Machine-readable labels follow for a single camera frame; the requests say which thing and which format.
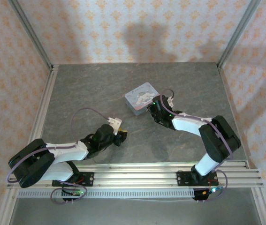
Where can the cartoon print tin box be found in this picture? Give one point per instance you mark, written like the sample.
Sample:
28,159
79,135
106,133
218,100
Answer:
139,98

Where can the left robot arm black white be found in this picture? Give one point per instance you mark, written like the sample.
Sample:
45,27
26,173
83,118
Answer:
64,152

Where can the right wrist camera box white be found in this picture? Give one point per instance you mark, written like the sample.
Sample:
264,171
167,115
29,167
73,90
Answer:
170,102

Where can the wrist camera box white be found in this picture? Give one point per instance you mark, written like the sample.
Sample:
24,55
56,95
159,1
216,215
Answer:
170,102
114,122

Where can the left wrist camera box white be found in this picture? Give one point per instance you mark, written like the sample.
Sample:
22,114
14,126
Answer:
114,122

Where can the aluminium mounting rail beam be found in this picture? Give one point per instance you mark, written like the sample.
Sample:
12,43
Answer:
135,175

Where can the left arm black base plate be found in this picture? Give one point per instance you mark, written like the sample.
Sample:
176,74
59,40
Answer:
88,179

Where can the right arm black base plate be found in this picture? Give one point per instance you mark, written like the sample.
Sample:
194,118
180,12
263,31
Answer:
183,178

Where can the aluminium side rail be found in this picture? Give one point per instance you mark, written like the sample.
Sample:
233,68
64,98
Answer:
49,93

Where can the aluminium frame post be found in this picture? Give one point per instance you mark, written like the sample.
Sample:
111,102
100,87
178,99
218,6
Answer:
29,32
238,32

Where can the aluminium frame leg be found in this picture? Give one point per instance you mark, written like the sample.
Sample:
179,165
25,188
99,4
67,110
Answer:
264,208
6,208

